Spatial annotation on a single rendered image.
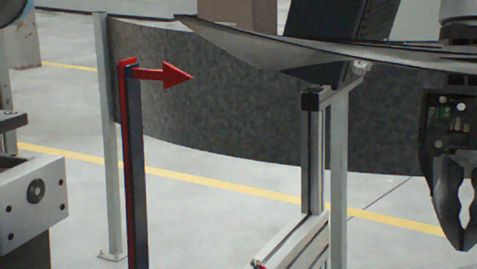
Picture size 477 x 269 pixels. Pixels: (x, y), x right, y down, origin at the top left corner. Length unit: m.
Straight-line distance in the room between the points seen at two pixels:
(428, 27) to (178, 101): 4.47
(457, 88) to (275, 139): 1.75
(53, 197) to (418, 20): 6.02
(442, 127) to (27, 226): 0.56
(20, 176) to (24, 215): 0.05
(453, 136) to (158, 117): 2.10
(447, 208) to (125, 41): 2.19
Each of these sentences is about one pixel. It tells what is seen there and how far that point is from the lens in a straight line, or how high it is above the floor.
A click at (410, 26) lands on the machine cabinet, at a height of 0.34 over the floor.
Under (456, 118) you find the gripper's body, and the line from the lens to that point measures 0.78.
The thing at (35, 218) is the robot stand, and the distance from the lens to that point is 1.10.
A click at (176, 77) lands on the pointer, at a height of 1.18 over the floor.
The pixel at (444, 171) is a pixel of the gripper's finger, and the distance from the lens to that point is 0.81.
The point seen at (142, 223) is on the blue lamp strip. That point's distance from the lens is 0.74.
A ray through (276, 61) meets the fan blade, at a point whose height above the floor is 1.19.
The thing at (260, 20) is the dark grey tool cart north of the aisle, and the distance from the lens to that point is 7.42.
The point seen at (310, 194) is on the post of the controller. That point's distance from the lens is 1.24.
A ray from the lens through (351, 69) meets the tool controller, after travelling 1.26.
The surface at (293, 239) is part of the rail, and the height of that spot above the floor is 0.86.
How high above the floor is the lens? 1.31
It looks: 15 degrees down
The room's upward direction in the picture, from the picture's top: 1 degrees counter-clockwise
